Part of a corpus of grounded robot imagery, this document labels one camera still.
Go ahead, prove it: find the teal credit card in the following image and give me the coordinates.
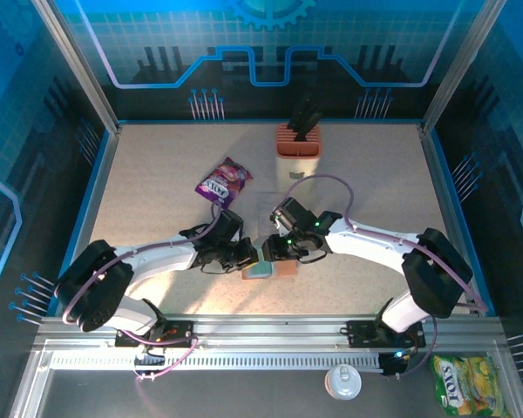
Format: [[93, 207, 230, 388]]
[[247, 262, 275, 280]]

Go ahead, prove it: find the brown leather card holder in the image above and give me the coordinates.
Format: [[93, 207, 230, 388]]
[[241, 260, 298, 281]]

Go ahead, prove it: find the purple candy bag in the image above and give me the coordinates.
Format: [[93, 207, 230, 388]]
[[194, 156, 254, 211]]

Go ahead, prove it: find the cream and orange knife block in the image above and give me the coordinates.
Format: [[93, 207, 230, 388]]
[[274, 123, 323, 192]]

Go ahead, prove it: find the white tin can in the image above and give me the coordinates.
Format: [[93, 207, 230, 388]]
[[324, 364, 363, 401]]

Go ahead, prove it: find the black controller box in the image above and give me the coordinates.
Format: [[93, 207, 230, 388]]
[[379, 350, 414, 379]]

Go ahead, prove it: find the green and yellow candy bag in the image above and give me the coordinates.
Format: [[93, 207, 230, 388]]
[[430, 354, 513, 418]]

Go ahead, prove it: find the aluminium frame cross rail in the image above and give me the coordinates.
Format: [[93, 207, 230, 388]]
[[32, 313, 506, 350]]

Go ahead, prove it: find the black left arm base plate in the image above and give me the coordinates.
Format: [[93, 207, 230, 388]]
[[114, 319, 200, 349]]

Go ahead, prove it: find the white slotted cable duct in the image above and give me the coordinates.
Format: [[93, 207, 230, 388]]
[[47, 351, 383, 372]]

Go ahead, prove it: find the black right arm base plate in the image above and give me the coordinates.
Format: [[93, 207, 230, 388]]
[[346, 320, 427, 349]]

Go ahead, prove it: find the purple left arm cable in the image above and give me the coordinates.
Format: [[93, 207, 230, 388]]
[[62, 200, 224, 383]]

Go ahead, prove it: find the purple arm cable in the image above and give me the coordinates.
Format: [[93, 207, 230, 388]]
[[62, 200, 224, 383], [282, 173, 492, 376]]

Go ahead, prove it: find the black-handled knife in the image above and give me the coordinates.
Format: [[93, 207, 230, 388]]
[[287, 93, 318, 131], [294, 111, 323, 144]]

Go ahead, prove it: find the aluminium table edge rail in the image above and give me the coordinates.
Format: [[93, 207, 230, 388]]
[[47, 125, 124, 317], [418, 123, 483, 317]]

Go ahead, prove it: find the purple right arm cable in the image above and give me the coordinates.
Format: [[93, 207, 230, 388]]
[[282, 173, 492, 376]]

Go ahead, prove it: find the aluminium frame post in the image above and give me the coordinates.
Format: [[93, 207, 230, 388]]
[[419, 0, 509, 136], [30, 0, 124, 136]]

